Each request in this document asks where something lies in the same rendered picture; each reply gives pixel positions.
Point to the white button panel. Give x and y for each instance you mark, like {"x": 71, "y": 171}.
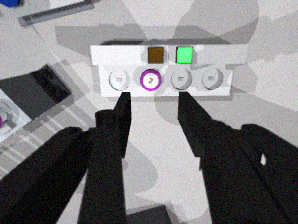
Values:
{"x": 34, "y": 11}

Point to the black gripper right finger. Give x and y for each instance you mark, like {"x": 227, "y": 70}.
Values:
{"x": 233, "y": 184}

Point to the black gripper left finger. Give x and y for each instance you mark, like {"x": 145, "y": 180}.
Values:
{"x": 38, "y": 190}

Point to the white tray with round nests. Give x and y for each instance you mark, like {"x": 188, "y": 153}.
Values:
{"x": 204, "y": 70}

